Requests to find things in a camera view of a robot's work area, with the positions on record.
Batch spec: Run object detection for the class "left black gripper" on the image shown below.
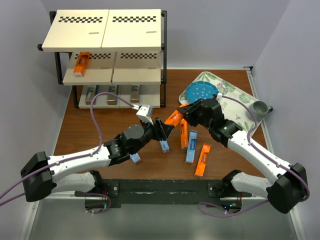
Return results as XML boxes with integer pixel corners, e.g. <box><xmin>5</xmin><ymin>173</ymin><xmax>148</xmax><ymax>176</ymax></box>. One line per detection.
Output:
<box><xmin>131</xmin><ymin>116</ymin><xmax>174</xmax><ymax>155</ymax></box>

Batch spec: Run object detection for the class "orange toothpaste box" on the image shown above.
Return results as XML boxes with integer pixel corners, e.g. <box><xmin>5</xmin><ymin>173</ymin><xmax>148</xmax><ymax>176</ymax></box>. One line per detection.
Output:
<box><xmin>194</xmin><ymin>143</ymin><xmax>211</xmax><ymax>177</ymax></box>
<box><xmin>73</xmin><ymin>52</ymin><xmax>91</xmax><ymax>78</ymax></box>
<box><xmin>180</xmin><ymin>119</ymin><xmax>189</xmax><ymax>150</ymax></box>
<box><xmin>164</xmin><ymin>110</ymin><xmax>184</xmax><ymax>128</ymax></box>

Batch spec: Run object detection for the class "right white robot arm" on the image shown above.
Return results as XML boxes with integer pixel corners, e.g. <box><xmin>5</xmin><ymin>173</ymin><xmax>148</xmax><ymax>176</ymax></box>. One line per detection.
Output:
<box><xmin>177</xmin><ymin>97</ymin><xmax>310</xmax><ymax>214</ymax></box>

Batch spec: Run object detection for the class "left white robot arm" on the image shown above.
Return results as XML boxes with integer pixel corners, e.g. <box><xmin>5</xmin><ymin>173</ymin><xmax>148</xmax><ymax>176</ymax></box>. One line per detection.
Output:
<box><xmin>20</xmin><ymin>118</ymin><xmax>175</xmax><ymax>202</ymax></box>

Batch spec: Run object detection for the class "beige three-tier shelf rack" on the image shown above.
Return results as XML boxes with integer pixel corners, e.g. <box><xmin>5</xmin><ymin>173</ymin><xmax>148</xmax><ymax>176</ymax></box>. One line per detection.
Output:
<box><xmin>37</xmin><ymin>9</ymin><xmax>168</xmax><ymax>109</ymax></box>

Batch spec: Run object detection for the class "blue toothpaste box centre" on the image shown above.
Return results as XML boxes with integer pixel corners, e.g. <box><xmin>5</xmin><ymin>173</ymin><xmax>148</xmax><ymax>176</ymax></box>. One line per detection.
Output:
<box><xmin>159</xmin><ymin>140</ymin><xmax>170</xmax><ymax>153</ymax></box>

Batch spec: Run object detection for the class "blue toothpaste box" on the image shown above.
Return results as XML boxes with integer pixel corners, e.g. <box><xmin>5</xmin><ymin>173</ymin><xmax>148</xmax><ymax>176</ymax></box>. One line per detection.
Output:
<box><xmin>159</xmin><ymin>140</ymin><xmax>170</xmax><ymax>153</ymax></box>
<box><xmin>130</xmin><ymin>153</ymin><xmax>141</xmax><ymax>164</ymax></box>
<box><xmin>185</xmin><ymin>130</ymin><xmax>198</xmax><ymax>164</ymax></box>

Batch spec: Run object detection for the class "blue dotted plate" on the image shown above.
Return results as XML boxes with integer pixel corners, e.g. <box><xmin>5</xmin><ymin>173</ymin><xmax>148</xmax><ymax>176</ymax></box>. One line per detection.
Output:
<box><xmin>185</xmin><ymin>81</ymin><xmax>219</xmax><ymax>103</ymax></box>

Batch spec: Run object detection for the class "blue toothpaste box right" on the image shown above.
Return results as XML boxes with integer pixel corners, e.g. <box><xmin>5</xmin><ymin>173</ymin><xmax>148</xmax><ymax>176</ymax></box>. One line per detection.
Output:
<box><xmin>185</xmin><ymin>130</ymin><xmax>198</xmax><ymax>164</ymax></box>

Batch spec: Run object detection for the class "blue toothpaste box left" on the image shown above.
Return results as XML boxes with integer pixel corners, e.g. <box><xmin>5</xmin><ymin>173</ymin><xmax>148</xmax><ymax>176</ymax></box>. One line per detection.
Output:
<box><xmin>130</xmin><ymin>153</ymin><xmax>141</xmax><ymax>164</ymax></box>

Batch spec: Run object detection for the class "floral rectangular serving tray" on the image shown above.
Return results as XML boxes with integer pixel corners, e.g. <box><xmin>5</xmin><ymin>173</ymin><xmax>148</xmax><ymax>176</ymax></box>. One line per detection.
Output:
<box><xmin>178</xmin><ymin>71</ymin><xmax>261</xmax><ymax>136</ymax></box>

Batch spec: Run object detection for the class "grey ceramic mug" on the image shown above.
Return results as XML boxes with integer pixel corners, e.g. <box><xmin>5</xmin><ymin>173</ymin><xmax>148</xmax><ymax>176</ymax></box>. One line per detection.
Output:
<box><xmin>249</xmin><ymin>101</ymin><xmax>274</xmax><ymax>121</ymax></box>

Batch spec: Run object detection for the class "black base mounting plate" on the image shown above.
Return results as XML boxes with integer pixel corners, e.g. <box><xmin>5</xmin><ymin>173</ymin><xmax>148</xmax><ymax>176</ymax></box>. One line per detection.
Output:
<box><xmin>74</xmin><ymin>178</ymin><xmax>252</xmax><ymax>210</ymax></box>

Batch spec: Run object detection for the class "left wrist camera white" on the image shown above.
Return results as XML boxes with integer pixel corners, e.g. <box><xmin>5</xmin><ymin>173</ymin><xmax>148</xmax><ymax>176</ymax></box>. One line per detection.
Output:
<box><xmin>136</xmin><ymin>104</ymin><xmax>154</xmax><ymax>125</ymax></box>

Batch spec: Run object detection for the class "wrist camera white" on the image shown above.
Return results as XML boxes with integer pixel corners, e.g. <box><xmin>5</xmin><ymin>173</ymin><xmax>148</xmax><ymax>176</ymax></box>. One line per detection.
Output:
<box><xmin>215</xmin><ymin>93</ymin><xmax>223</xmax><ymax>102</ymax></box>
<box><xmin>136</xmin><ymin>104</ymin><xmax>154</xmax><ymax>125</ymax></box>

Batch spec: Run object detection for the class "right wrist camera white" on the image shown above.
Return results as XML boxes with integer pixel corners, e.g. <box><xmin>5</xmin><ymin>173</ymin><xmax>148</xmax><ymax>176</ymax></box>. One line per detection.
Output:
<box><xmin>215</xmin><ymin>93</ymin><xmax>223</xmax><ymax>102</ymax></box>

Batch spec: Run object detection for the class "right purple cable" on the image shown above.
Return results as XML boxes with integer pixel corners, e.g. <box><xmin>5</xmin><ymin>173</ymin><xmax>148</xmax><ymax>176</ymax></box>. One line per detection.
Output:
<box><xmin>196</xmin><ymin>95</ymin><xmax>311</xmax><ymax>216</ymax></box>

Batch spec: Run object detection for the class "purple cable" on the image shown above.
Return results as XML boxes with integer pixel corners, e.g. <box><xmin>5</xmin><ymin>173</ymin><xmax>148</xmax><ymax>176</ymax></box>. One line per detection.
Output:
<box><xmin>196</xmin><ymin>95</ymin><xmax>311</xmax><ymax>216</ymax></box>
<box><xmin>0</xmin><ymin>91</ymin><xmax>141</xmax><ymax>215</ymax></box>

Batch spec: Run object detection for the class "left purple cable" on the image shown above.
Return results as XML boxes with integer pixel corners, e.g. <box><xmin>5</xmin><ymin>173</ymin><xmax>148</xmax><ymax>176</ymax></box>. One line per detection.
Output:
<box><xmin>0</xmin><ymin>91</ymin><xmax>141</xmax><ymax>215</ymax></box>

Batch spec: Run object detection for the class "aluminium frame rail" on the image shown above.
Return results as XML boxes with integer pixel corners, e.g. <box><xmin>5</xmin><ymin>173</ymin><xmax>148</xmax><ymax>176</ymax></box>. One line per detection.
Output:
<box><xmin>20</xmin><ymin>192</ymin><xmax>306</xmax><ymax>240</ymax></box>

